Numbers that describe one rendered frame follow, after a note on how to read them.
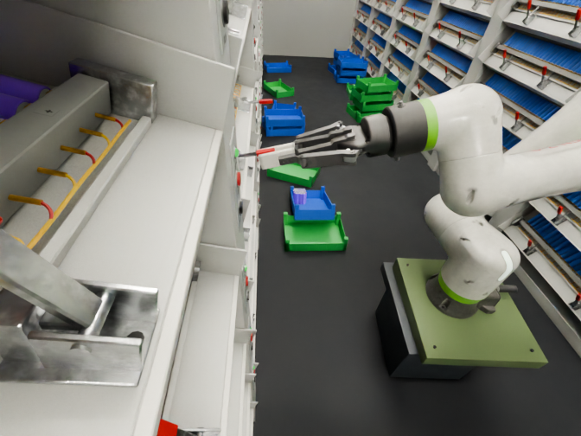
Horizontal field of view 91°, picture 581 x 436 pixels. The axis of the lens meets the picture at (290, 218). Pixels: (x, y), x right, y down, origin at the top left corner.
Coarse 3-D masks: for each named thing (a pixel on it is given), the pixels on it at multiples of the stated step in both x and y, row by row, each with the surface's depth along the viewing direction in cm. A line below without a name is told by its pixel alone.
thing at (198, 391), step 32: (224, 256) 34; (192, 288) 33; (224, 288) 35; (192, 320) 31; (224, 320) 32; (192, 352) 29; (224, 352) 30; (192, 384) 27; (224, 384) 28; (192, 416) 25; (224, 416) 26
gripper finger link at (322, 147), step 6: (336, 138) 52; (342, 138) 51; (348, 138) 51; (354, 138) 52; (318, 144) 52; (324, 144) 52; (330, 144) 52; (336, 144) 52; (300, 150) 52; (306, 150) 52; (312, 150) 52; (318, 150) 52; (324, 150) 52; (330, 150) 52; (336, 150) 52
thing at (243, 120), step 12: (240, 72) 85; (252, 72) 85; (240, 84) 87; (252, 84) 88; (240, 96) 81; (252, 96) 83; (240, 120) 70; (240, 132) 65; (240, 144) 61; (240, 192) 50
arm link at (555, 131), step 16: (576, 96) 68; (560, 112) 69; (576, 112) 66; (544, 128) 70; (560, 128) 67; (576, 128) 66; (528, 144) 71; (544, 144) 69; (432, 208) 83; (448, 208) 79; (432, 224) 83; (448, 224) 78
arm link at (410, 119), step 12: (384, 108) 52; (396, 108) 50; (408, 108) 49; (420, 108) 49; (396, 120) 48; (408, 120) 48; (420, 120) 48; (396, 132) 49; (408, 132) 49; (420, 132) 49; (396, 144) 50; (408, 144) 50; (420, 144) 50; (396, 156) 52
